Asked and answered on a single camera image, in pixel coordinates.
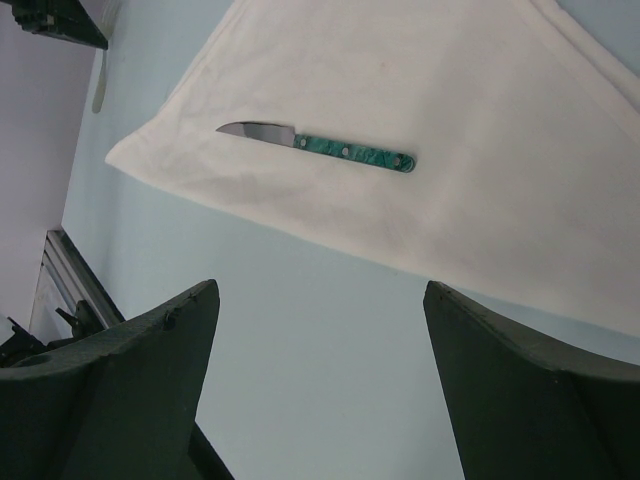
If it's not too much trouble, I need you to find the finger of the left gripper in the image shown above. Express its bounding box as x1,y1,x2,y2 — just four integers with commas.
9,0,108,49

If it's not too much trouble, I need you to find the aluminium frame rail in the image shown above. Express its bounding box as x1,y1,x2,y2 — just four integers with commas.
28,230,124,344

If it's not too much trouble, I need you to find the silver fork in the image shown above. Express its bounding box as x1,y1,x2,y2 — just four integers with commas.
91,0,121,114

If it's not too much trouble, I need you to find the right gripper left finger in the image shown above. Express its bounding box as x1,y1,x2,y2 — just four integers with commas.
1,280,220,479

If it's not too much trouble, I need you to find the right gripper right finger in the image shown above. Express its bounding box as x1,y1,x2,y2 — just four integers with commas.
423,281,639,479

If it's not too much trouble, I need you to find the knife with green handle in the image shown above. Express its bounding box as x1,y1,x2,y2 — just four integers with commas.
216,122,416,174

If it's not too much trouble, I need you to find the white cloth napkin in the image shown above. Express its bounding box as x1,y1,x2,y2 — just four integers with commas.
106,1,639,338

